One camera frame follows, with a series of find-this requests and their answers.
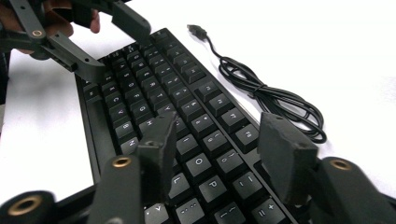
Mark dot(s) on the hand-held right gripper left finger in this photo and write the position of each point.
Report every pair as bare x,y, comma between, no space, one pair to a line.
158,155

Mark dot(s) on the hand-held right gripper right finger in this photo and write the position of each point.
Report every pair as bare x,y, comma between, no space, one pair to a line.
286,155

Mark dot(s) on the black computer keyboard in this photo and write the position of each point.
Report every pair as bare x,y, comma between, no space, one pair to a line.
199,161

